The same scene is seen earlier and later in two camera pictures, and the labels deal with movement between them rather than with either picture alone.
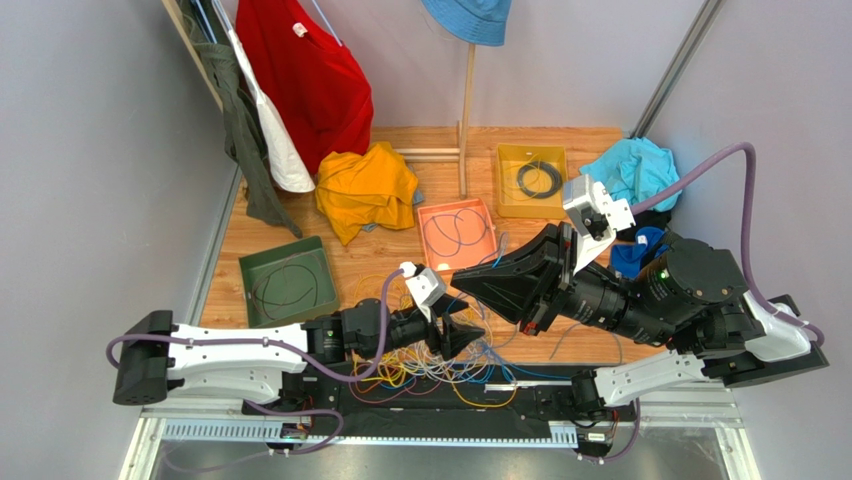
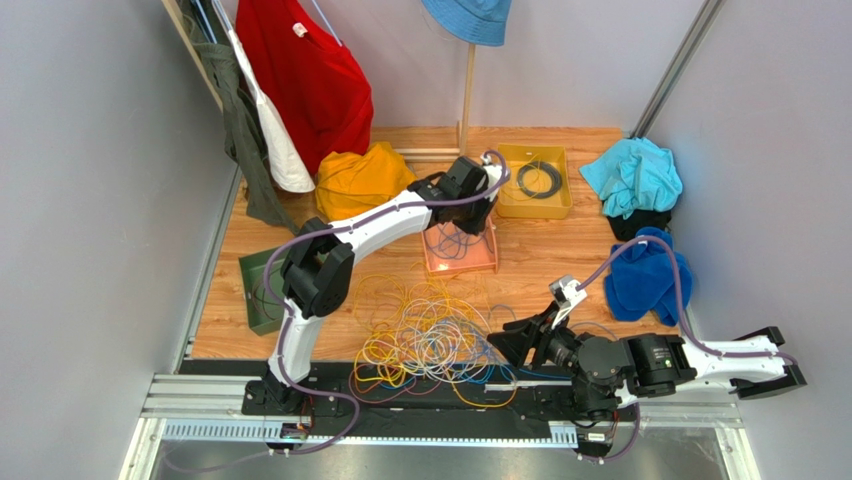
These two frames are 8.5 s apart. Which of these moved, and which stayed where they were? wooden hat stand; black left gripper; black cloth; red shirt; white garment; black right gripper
Moved: black right gripper; black left gripper
Stayed: red shirt; black cloth; wooden hat stand; white garment
